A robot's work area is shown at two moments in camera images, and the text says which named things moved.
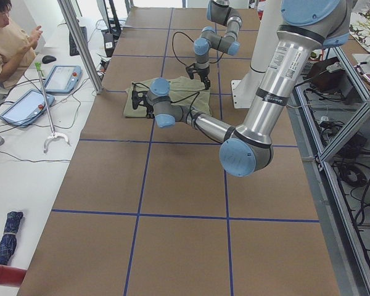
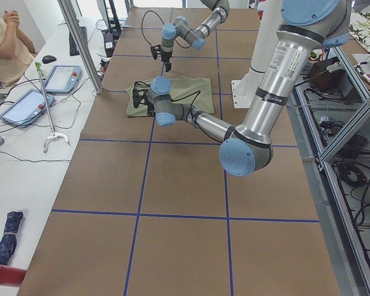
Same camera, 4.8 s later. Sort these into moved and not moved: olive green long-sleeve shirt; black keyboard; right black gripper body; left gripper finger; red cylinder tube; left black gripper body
Moved: left black gripper body; left gripper finger
Not moved: red cylinder tube; olive green long-sleeve shirt; right black gripper body; black keyboard
